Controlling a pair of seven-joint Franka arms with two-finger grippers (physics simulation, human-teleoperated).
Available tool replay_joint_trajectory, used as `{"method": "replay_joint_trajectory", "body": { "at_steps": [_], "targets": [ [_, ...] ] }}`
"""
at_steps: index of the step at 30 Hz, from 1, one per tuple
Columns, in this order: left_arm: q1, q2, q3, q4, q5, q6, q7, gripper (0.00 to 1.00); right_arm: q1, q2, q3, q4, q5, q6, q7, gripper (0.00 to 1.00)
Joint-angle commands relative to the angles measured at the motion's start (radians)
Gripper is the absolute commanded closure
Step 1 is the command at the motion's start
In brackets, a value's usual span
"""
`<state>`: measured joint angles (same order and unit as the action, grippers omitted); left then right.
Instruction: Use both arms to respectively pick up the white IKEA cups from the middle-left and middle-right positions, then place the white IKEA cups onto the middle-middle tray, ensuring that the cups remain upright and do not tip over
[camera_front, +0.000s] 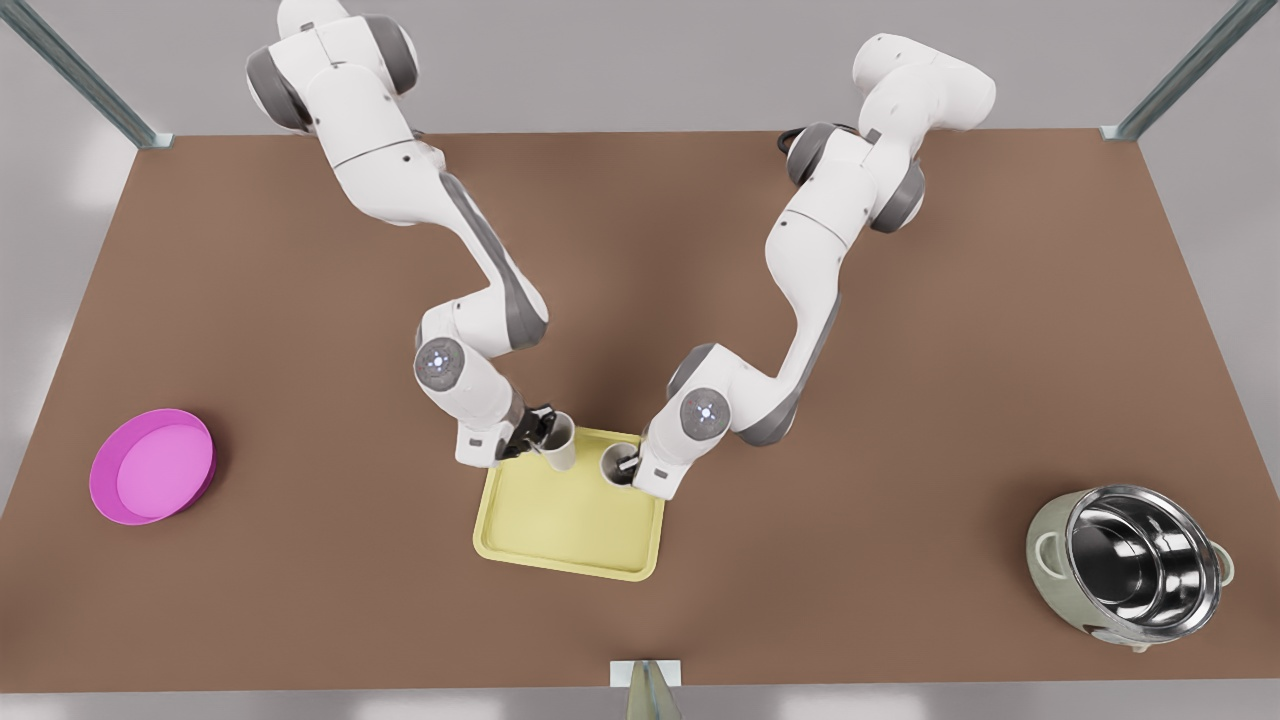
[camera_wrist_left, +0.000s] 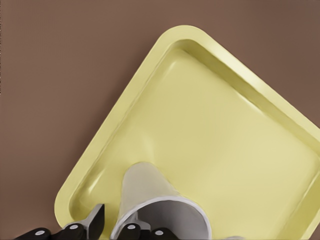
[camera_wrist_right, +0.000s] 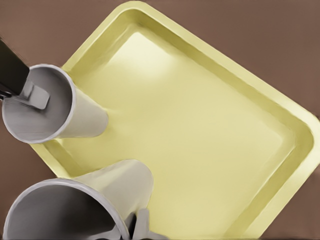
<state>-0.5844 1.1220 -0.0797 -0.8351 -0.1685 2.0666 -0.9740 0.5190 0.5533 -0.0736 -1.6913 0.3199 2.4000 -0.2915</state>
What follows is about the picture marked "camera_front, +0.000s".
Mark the white cup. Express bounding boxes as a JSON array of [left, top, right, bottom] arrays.
[[536, 411, 578, 473], [598, 444, 643, 489]]

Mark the yellow square tray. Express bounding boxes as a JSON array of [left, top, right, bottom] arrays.
[[473, 427, 667, 582]]

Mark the pink round bowl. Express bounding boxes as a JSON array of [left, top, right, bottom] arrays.
[[89, 408, 217, 526]]

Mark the green cooker with steel pot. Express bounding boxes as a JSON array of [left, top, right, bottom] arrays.
[[1026, 485, 1236, 653]]

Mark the silver frame post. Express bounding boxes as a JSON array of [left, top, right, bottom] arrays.
[[610, 660, 683, 720], [1100, 0, 1280, 142], [0, 0, 174, 150]]

